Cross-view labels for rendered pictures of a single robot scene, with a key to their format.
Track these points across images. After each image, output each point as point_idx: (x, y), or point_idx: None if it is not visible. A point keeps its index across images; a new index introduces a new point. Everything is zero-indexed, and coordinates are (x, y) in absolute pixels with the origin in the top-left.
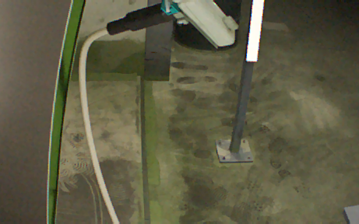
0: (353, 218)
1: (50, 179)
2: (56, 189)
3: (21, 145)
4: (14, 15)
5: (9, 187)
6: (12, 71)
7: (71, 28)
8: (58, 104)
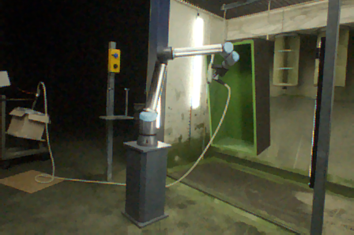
0: (166, 144)
1: (257, 150)
2: (257, 155)
3: (209, 89)
4: None
5: (211, 97)
6: None
7: (256, 96)
8: (257, 121)
